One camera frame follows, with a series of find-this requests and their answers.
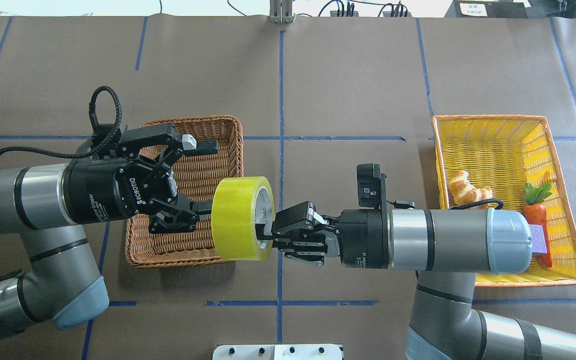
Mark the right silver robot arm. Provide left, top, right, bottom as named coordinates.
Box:
left=253, top=200, right=576, bottom=360

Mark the brown wicker basket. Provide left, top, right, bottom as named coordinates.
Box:
left=125, top=115, right=243, bottom=269

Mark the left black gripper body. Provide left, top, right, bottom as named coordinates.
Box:
left=62, top=155, right=178, bottom=224

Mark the camera black cable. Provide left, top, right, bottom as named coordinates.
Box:
left=387, top=198, right=505, bottom=211
left=0, top=85, right=123, bottom=172

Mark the yellow plastic basket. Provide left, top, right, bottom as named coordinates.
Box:
left=432, top=114, right=576, bottom=288

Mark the purple foam block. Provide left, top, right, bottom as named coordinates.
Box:
left=528, top=224, right=549, bottom=256

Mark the toy croissant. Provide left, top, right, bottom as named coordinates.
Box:
left=448, top=170, right=494, bottom=206

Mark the aluminium frame post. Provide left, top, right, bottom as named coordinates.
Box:
left=269, top=0, right=295, bottom=24

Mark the black rectangular box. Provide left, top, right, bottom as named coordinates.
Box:
left=444, top=0, right=528, bottom=19

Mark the yellow tape roll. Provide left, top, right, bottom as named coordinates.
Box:
left=210, top=177, right=275, bottom=261

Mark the right camera black cable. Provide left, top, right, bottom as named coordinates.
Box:
left=387, top=198, right=505, bottom=211

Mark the orange toy carrot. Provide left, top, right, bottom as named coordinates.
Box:
left=523, top=182, right=553, bottom=268

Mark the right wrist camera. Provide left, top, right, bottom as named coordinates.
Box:
left=356, top=162, right=386, bottom=209

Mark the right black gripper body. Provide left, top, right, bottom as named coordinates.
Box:
left=321, top=209, right=389, bottom=269

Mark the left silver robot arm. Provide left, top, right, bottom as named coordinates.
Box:
left=0, top=122, right=218, bottom=340

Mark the left camera black cable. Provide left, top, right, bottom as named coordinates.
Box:
left=0, top=85, right=123, bottom=172

